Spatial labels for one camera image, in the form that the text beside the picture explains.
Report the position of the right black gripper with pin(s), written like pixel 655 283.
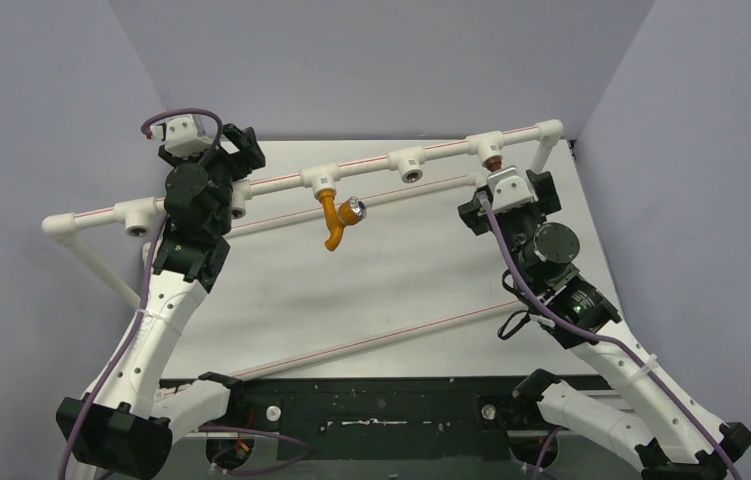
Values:
pixel 543 193

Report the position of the white pipe frame with tees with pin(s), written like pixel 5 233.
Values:
pixel 64 228

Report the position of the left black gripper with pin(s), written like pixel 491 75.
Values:
pixel 251 157

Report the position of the orange water faucet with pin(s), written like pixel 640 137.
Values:
pixel 339 216

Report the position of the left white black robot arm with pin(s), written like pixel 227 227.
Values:
pixel 112 426

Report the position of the red-brown water faucet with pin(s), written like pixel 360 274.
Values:
pixel 493 164

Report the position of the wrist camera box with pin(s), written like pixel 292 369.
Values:
pixel 507 188
pixel 181 136

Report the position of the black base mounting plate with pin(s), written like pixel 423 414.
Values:
pixel 399 418

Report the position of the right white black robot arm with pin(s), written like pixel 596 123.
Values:
pixel 663 433

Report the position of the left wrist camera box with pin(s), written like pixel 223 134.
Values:
pixel 181 136

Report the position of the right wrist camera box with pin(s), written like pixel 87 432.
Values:
pixel 507 188

